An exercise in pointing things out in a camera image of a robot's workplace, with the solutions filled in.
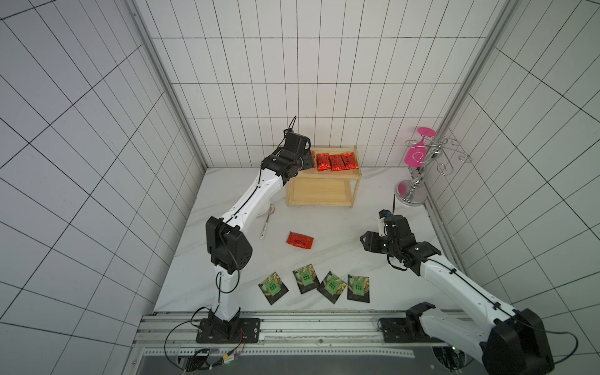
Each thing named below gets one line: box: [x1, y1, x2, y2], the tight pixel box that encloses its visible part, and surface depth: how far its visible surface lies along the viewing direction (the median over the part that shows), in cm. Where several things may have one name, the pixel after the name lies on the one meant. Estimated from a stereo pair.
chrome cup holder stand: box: [395, 136, 472, 207], surface depth 102 cm
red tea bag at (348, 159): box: [340, 152, 359, 170], surface depth 94 cm
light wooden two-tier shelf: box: [285, 145, 362, 209], surface depth 106 cm
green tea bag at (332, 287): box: [316, 270, 348, 304], surface depth 83 cm
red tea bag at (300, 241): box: [285, 231, 315, 250], surface depth 94 cm
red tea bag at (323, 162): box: [316, 153, 332, 172], surface depth 92 cm
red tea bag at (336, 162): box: [328, 154, 345, 172], surface depth 92 cm
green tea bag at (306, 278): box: [292, 263, 321, 295], surface depth 85 cm
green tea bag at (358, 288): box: [346, 274, 370, 304], surface depth 83 cm
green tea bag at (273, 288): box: [257, 271, 290, 306], surface depth 83 cm
